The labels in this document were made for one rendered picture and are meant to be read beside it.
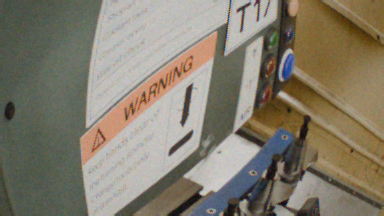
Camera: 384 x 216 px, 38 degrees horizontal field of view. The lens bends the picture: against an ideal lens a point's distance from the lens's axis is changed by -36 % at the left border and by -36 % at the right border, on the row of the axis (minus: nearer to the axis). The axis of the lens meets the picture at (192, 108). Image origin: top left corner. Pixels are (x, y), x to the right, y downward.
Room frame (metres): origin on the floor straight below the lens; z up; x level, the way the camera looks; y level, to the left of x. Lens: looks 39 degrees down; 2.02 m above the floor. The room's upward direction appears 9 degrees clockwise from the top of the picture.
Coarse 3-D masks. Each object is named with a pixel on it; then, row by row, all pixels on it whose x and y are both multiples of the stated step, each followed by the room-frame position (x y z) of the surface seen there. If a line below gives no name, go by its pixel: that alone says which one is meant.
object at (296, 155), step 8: (296, 136) 0.88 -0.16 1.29; (296, 144) 0.88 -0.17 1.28; (304, 144) 0.88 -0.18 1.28; (288, 152) 0.89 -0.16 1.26; (296, 152) 0.87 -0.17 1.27; (304, 152) 0.88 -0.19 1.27; (288, 160) 0.88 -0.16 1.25; (296, 160) 0.87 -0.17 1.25; (288, 168) 0.87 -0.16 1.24; (296, 168) 0.87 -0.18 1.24
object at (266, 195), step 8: (264, 176) 0.79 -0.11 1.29; (256, 184) 0.79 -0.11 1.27; (264, 184) 0.78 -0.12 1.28; (272, 184) 0.78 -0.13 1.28; (256, 192) 0.78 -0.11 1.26; (264, 192) 0.77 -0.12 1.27; (272, 192) 0.78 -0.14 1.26; (248, 200) 0.79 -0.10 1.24; (256, 200) 0.77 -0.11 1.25; (264, 200) 0.77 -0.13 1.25; (248, 208) 0.78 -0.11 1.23; (256, 208) 0.77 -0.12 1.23; (264, 208) 0.77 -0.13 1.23
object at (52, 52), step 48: (0, 0) 0.25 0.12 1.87; (48, 0) 0.29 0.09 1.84; (96, 0) 0.34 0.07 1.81; (0, 48) 0.25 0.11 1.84; (48, 48) 0.30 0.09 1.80; (240, 48) 0.52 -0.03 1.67; (0, 96) 0.25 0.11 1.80; (48, 96) 0.31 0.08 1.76; (0, 144) 0.25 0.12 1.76; (48, 144) 0.30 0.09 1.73; (0, 192) 0.25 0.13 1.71; (48, 192) 0.29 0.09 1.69; (144, 192) 0.42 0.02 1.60
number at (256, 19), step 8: (256, 0) 0.53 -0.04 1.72; (264, 0) 0.55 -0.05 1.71; (272, 0) 0.56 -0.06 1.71; (256, 8) 0.53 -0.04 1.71; (264, 8) 0.55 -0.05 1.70; (272, 8) 0.57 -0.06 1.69; (256, 16) 0.53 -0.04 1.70; (264, 16) 0.55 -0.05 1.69; (256, 24) 0.54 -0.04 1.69; (248, 32) 0.52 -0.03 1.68
